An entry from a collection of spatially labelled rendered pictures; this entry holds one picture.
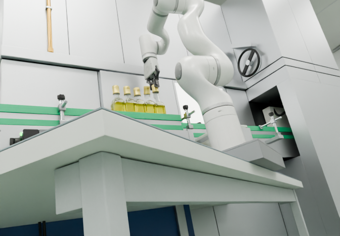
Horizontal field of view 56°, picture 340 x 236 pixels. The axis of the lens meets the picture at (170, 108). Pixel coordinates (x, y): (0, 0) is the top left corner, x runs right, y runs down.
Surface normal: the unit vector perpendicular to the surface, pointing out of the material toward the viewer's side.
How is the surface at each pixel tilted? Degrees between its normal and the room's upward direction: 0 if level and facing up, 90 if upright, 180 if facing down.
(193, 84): 129
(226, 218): 90
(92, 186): 90
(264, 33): 90
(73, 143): 90
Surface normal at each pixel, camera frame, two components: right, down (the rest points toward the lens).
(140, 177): 0.85, -0.33
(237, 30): -0.84, -0.06
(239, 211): 0.52, -0.40
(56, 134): -0.49, -0.25
